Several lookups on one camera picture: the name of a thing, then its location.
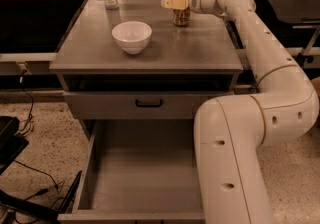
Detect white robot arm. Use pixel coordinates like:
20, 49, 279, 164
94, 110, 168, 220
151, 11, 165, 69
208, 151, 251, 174
161, 0, 319, 224

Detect black equipment base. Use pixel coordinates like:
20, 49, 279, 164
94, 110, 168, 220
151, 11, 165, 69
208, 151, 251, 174
0, 115, 83, 224

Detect white ceramic bowl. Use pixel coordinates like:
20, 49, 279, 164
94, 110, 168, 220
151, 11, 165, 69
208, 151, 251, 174
112, 21, 152, 54

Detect black drawer handle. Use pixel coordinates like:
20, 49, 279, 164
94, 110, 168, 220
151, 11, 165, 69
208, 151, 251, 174
135, 99, 163, 108

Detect closed grey top drawer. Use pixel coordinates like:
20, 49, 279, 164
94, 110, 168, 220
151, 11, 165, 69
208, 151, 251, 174
64, 92, 229, 120

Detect open grey middle drawer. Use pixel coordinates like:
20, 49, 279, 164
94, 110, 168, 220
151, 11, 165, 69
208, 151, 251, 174
59, 119, 205, 224

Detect grey drawer cabinet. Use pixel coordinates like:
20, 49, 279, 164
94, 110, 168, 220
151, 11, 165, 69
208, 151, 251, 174
49, 0, 243, 136

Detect black hanging cable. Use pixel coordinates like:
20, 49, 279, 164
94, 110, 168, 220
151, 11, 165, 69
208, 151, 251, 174
18, 69, 35, 136

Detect black cable on floor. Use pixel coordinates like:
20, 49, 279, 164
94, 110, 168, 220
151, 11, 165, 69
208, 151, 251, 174
0, 159, 68, 224

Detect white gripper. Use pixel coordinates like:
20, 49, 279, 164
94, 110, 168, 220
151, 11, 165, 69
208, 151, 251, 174
161, 0, 220, 15

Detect orange soda can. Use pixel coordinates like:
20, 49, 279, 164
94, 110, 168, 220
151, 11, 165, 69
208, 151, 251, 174
173, 7, 191, 27

